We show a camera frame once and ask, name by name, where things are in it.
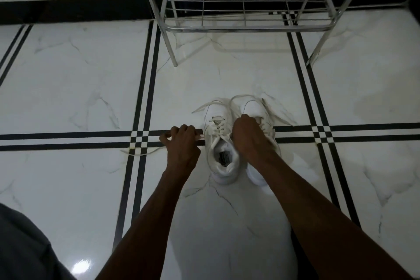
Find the white sneaker with visible insole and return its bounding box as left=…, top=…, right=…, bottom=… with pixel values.
left=120, top=99, right=239, bottom=186

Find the person's right forearm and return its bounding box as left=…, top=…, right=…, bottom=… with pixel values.
left=247, top=153, right=415, bottom=280

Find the person's left hand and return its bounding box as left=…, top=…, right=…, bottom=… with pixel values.
left=159, top=124, right=201, bottom=176

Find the person's grey clothing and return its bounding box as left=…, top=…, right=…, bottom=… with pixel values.
left=0, top=203, right=79, bottom=280

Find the person's right hand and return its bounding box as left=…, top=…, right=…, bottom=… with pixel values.
left=231, top=114, right=280, bottom=168

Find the person's left forearm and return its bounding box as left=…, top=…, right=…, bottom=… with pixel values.
left=94, top=168, right=197, bottom=280

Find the chrome metal shoe rack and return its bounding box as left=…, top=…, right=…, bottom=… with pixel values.
left=135, top=0, right=378, bottom=68

